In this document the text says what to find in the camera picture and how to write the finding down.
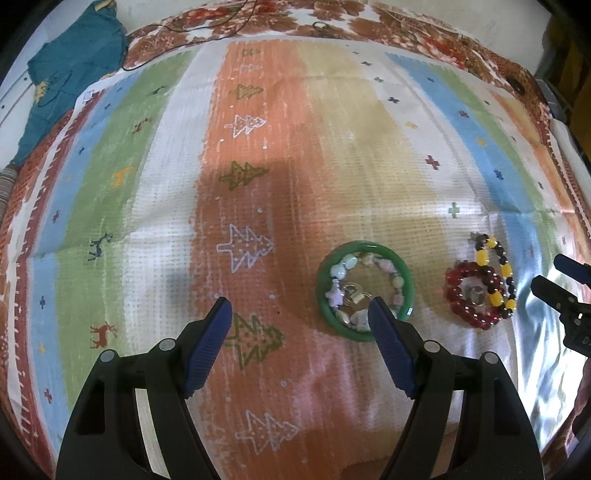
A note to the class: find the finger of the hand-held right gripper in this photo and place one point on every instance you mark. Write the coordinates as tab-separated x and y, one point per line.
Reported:
551	293
567	267

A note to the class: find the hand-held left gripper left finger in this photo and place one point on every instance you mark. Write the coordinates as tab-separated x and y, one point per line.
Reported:
210	344

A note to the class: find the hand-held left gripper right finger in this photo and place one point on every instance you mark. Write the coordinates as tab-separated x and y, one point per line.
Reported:
390	344

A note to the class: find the green bangle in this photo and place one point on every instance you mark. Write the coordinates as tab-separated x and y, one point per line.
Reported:
402	270

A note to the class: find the small black object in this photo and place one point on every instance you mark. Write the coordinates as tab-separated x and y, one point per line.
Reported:
517	86

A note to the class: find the striped printed mat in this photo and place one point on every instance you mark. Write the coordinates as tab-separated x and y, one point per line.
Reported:
277	152

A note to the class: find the grey striped pillow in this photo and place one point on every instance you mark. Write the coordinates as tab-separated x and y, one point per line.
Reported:
5	184

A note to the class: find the teal shirt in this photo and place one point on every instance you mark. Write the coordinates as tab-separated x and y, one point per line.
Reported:
74	60

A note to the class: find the brown floral blanket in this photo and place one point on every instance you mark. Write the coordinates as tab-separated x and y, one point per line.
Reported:
351	14

